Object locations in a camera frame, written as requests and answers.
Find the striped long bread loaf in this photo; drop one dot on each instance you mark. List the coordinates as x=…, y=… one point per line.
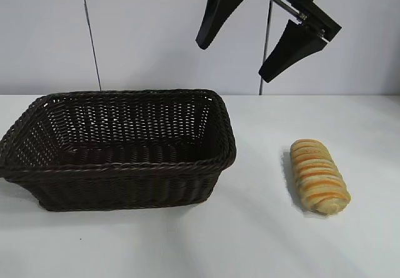
x=318, y=178

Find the dark brown wicker basket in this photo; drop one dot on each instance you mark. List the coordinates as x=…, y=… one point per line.
x=125, y=184

